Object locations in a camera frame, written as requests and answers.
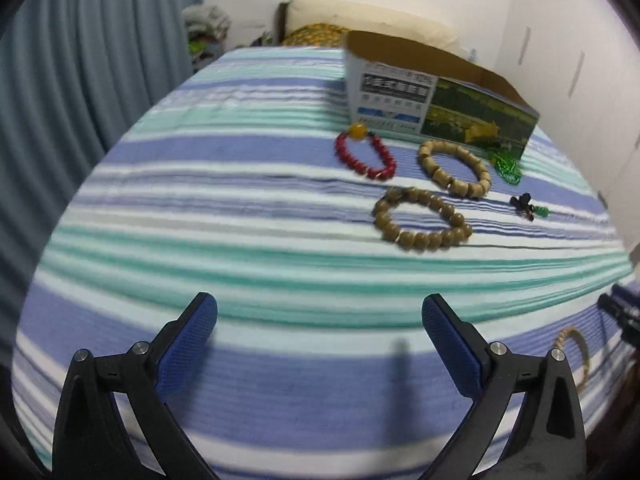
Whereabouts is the gold chain bangle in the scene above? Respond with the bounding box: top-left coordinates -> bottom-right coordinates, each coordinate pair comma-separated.
553,326 -> 591,396

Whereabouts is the green jade pendant black cord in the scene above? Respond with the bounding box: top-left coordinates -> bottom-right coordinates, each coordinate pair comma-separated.
508,192 -> 551,222

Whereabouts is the green bead necklace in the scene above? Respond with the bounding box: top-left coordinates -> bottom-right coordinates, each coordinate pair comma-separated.
487,145 -> 524,188

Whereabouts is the brown round bead bracelet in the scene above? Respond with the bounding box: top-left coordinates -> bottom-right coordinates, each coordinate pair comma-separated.
371,185 -> 474,253

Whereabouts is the white wardrobe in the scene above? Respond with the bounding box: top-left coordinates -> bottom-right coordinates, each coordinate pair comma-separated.
495,0 -> 639,252

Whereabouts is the striped blue green bedsheet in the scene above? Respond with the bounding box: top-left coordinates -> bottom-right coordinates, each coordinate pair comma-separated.
12,48 -> 634,479

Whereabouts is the cardboard box printed front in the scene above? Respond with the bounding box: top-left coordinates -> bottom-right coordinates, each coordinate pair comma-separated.
343,30 -> 539,159

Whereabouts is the cream padded headboard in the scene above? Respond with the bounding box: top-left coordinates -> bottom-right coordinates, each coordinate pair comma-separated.
279,0 -> 462,55

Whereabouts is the blue grey curtain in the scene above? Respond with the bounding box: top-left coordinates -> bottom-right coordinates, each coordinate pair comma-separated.
0,0 -> 205,361

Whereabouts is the yellow floral blanket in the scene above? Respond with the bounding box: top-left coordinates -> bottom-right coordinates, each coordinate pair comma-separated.
281,23 -> 349,48

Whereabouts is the pile of clothes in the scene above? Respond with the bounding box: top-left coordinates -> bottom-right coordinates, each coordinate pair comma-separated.
181,4 -> 231,73

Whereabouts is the light wooden barrel bracelet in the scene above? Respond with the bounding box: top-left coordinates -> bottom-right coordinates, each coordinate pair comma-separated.
416,138 -> 494,201

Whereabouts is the red bead bracelet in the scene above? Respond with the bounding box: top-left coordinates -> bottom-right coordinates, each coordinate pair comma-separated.
333,122 -> 398,181

